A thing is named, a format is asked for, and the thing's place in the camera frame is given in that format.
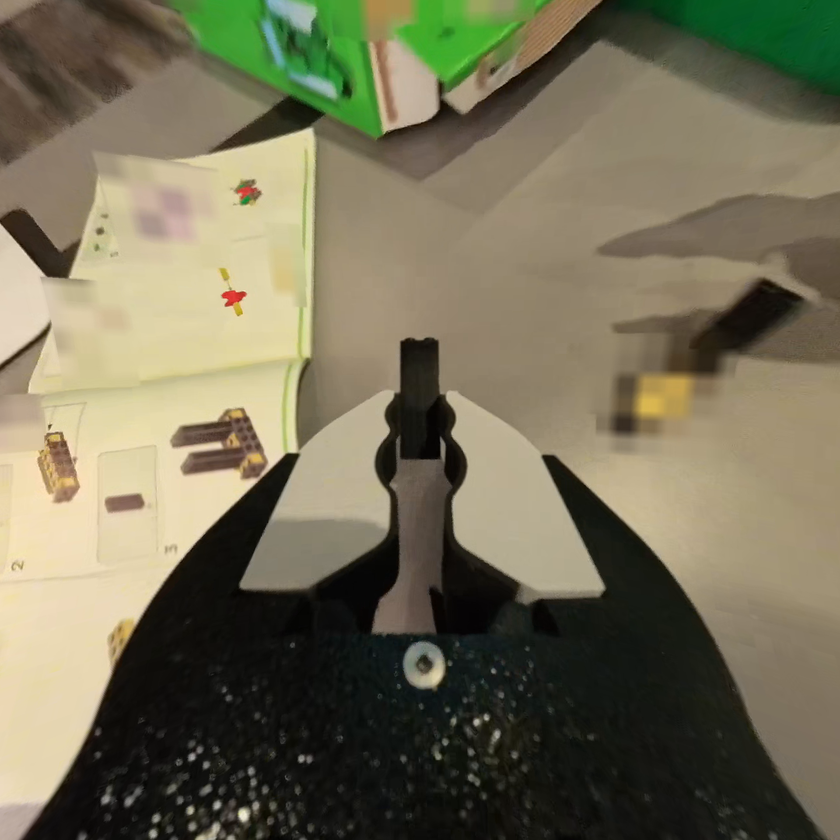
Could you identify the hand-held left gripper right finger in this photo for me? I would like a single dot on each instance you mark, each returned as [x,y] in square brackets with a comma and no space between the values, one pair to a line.
[525,512]

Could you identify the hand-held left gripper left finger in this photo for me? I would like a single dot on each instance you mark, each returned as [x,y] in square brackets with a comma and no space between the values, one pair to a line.
[315,499]

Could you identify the long black brick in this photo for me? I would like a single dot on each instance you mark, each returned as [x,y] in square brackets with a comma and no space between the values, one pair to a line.
[420,394]

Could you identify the black grey yellow brick assembly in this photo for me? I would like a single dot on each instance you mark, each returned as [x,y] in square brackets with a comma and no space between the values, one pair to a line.
[748,321]

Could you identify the grey desk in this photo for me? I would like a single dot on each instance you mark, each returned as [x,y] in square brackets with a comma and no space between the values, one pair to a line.
[525,262]

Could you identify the brick instruction booklet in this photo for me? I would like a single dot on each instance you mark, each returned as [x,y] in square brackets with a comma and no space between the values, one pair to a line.
[197,315]

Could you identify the green cardboard box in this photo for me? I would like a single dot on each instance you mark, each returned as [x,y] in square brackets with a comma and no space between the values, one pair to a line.
[354,98]

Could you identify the green cardboard sheet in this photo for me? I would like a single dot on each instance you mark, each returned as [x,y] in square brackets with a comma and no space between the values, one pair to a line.
[754,39]

